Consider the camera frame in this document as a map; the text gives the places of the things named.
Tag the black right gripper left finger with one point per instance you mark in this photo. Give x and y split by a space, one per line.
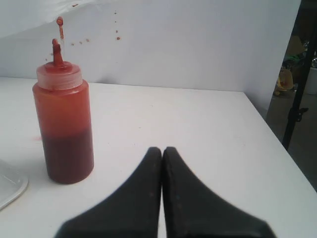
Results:
132 211

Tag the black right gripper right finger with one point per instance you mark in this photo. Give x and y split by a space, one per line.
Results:
192 210

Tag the red squeeze sauce bottle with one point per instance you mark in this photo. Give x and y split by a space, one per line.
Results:
63 108

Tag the white rectangular plastic tray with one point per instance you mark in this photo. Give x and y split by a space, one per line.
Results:
13 184

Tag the yellow toy in background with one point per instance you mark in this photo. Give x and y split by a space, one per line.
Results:
284 82

